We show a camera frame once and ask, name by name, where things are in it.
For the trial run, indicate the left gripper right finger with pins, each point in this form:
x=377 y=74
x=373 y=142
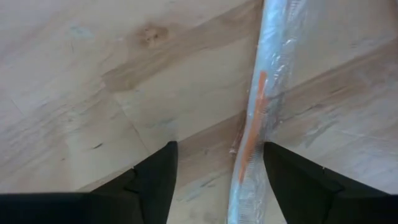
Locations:
x=295 y=186

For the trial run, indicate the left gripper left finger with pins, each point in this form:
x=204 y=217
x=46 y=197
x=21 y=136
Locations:
x=155 y=180

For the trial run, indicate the orange toothbrush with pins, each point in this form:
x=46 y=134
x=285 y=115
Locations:
x=256 y=124

